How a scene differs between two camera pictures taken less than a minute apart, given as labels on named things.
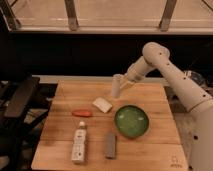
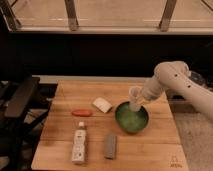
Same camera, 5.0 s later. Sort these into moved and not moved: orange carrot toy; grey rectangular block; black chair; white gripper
Moved: white gripper
Not moved: grey rectangular block; orange carrot toy; black chair
